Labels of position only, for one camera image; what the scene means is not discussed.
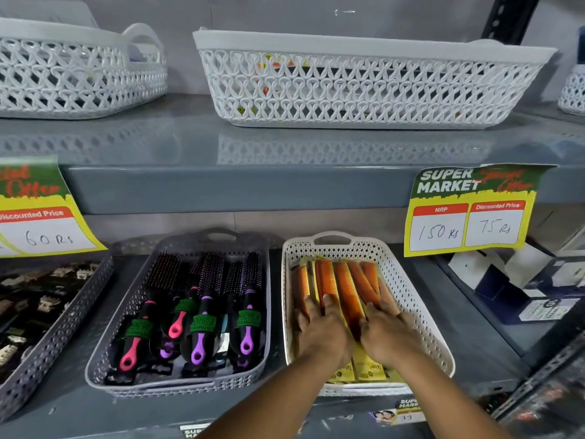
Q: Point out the person's right hand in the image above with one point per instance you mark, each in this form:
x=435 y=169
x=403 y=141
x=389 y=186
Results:
x=388 y=338

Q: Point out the person's left hand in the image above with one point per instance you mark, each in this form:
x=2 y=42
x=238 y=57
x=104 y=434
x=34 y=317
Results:
x=324 y=333

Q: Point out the person's right fingers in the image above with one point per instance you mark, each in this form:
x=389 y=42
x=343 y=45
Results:
x=372 y=313

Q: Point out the person's left fingers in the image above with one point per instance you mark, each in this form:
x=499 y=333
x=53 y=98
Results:
x=328 y=306

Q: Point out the person's right forearm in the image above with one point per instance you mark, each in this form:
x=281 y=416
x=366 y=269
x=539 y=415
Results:
x=448 y=402

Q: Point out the person's left forearm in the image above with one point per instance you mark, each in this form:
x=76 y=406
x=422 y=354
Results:
x=279 y=402

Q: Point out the stack of orange comb packets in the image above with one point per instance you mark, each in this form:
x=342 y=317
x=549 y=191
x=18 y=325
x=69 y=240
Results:
x=349 y=288

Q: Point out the white lattice basket with combs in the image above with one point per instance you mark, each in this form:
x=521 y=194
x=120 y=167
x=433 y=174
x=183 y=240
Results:
x=411 y=297

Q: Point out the grey metal shelf board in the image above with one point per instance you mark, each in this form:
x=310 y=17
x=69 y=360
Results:
x=461 y=333
x=256 y=178

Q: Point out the small shelf edge label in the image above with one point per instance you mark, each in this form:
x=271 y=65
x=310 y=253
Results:
x=195 y=432
x=402 y=409

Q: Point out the pile of black hair brushes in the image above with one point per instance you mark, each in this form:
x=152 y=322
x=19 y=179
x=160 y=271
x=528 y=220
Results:
x=205 y=315

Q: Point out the yellow green price sign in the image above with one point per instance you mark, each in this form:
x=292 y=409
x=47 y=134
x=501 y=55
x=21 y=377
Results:
x=470 y=214
x=41 y=223

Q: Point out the stack of white blue boxes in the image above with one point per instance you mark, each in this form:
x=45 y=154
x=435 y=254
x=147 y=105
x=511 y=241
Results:
x=539 y=288

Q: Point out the grey lattice basket with brushes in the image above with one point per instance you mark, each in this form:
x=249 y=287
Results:
x=119 y=310

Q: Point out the large white lattice basket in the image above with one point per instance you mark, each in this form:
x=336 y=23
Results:
x=365 y=91

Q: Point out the colourful packets in basket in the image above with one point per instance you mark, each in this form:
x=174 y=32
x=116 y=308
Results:
x=267 y=86

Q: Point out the grey lattice basket with clips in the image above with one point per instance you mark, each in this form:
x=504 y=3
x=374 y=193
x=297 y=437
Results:
x=64 y=315

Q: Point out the pile of hair clip cards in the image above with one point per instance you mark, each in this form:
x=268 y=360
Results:
x=32 y=301

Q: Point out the small white lattice basket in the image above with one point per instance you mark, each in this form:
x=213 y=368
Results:
x=573 y=91

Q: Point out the black slotted shelf upright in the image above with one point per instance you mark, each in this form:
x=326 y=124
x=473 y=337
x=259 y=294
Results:
x=509 y=18

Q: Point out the black slotted shelf rail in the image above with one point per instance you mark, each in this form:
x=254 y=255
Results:
x=544 y=379

